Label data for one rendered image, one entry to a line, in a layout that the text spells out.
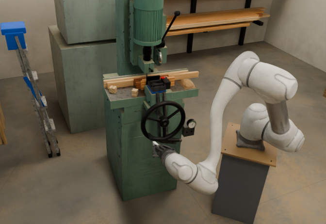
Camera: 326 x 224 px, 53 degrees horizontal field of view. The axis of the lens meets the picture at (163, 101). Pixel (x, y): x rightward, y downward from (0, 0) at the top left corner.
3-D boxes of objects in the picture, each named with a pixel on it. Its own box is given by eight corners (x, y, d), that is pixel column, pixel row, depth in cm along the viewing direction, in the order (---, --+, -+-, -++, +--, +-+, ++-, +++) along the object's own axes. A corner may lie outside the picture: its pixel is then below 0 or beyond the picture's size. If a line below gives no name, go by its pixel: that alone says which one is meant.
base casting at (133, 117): (120, 125, 209) (120, 113, 205) (102, 84, 255) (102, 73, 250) (184, 114, 224) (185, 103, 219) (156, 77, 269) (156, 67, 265)
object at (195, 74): (107, 88, 210) (107, 83, 208) (106, 87, 212) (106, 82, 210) (198, 77, 232) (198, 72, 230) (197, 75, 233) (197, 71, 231)
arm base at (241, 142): (261, 130, 227) (263, 124, 224) (265, 151, 209) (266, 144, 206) (235, 127, 229) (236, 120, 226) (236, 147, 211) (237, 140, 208)
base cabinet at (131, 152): (122, 202, 245) (120, 125, 209) (105, 154, 291) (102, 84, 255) (177, 188, 260) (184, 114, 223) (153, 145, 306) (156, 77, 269)
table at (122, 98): (113, 118, 193) (113, 109, 190) (103, 93, 217) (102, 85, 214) (204, 103, 213) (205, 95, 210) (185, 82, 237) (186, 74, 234)
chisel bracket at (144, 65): (144, 75, 210) (144, 63, 206) (138, 67, 222) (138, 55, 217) (154, 74, 213) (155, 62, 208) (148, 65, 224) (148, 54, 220)
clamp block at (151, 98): (150, 107, 199) (150, 95, 194) (143, 97, 210) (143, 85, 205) (172, 104, 204) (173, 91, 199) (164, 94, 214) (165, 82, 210)
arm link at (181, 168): (158, 166, 155) (178, 178, 161) (171, 178, 141) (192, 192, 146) (171, 147, 156) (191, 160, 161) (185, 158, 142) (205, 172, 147)
